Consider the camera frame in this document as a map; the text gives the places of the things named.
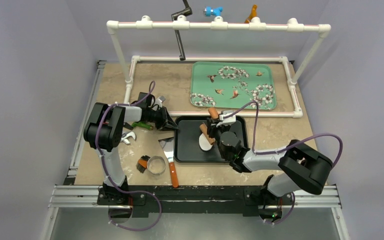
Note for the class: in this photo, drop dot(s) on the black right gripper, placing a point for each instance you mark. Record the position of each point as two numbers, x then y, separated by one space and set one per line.
212 127

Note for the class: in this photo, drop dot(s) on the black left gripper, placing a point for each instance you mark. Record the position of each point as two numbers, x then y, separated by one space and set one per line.
165 123

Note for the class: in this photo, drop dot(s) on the white dough ball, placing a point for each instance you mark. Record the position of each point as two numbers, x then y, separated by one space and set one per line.
205 143

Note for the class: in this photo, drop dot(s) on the wooden double-ended rolling pin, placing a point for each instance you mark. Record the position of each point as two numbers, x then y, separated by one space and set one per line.
212 113

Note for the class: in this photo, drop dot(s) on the metal scraper orange handle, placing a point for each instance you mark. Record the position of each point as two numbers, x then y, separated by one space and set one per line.
167 145

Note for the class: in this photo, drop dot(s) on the black baking tray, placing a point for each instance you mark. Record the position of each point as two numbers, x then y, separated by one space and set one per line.
186 142

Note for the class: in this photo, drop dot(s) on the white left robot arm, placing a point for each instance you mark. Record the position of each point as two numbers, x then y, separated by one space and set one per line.
104 133

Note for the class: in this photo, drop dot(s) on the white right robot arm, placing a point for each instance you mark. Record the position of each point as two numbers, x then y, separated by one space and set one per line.
303 167

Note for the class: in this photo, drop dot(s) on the green floral tray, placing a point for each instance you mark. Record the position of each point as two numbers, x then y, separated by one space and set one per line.
232 85

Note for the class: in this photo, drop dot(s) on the small orange black brush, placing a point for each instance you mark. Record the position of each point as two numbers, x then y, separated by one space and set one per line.
142 163

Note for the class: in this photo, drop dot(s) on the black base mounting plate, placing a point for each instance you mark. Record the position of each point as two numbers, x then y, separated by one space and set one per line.
247 201

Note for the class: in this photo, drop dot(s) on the blue plastic toy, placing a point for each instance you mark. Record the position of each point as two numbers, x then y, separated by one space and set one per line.
209 11

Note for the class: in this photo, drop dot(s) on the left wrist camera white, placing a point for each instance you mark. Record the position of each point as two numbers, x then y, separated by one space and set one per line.
158 103

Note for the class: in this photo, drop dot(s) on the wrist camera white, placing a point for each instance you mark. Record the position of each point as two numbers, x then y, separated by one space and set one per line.
158 103
227 117

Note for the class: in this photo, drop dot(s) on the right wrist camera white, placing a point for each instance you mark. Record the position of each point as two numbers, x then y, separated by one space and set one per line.
227 117

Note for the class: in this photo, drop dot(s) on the red handled adjustable wrench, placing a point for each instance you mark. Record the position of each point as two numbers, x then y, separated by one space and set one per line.
127 136

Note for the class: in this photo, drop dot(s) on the white PVC pipe frame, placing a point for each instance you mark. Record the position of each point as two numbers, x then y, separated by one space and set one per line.
218 24

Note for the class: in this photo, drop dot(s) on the aluminium rail frame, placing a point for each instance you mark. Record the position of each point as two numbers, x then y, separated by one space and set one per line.
71 196

